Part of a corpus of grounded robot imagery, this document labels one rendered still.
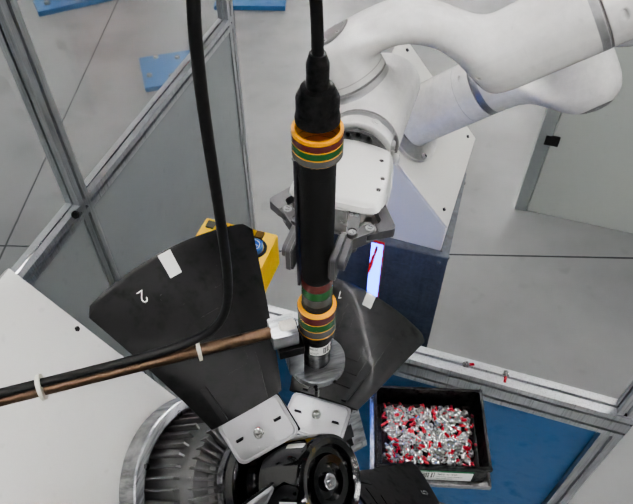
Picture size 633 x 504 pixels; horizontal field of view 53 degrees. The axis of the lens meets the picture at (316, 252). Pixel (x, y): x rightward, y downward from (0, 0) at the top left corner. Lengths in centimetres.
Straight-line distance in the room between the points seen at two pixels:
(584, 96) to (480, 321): 146
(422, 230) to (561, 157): 142
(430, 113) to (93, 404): 82
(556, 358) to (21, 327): 198
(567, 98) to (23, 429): 100
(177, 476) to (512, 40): 69
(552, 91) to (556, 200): 173
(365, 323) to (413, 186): 42
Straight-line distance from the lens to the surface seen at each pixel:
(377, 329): 105
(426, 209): 140
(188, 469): 93
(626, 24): 75
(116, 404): 100
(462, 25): 74
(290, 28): 407
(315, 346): 74
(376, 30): 73
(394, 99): 77
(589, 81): 122
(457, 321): 252
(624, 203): 295
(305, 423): 93
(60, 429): 96
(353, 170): 69
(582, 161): 280
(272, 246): 128
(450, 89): 130
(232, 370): 83
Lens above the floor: 203
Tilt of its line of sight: 49 degrees down
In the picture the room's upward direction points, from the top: straight up
